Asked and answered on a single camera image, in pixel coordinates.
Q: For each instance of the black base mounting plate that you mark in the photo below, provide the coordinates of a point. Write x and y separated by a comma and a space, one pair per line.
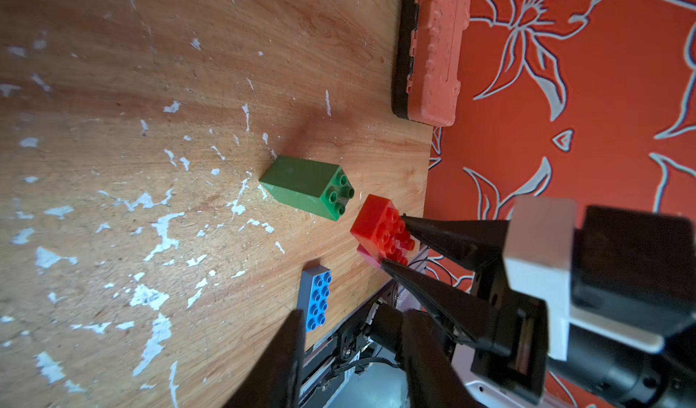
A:
356, 363

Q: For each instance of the orange plastic tool case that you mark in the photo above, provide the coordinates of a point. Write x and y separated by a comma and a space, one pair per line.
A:
426, 85

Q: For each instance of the tall green lego brick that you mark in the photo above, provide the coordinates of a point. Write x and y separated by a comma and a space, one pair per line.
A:
322, 189

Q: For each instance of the red lego brick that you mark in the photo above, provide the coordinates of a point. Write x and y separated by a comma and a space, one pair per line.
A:
380, 228

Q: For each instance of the blue lego brick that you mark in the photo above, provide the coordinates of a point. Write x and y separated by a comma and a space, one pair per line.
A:
314, 291

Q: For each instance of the pink lego brick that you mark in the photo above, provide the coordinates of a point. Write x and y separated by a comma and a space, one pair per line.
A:
368, 258

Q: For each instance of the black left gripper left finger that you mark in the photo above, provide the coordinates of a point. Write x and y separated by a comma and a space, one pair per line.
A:
275, 380

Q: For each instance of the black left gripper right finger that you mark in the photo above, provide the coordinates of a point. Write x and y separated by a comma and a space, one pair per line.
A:
432, 381

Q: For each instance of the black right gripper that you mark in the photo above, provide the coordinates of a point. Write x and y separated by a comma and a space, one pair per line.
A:
617, 288

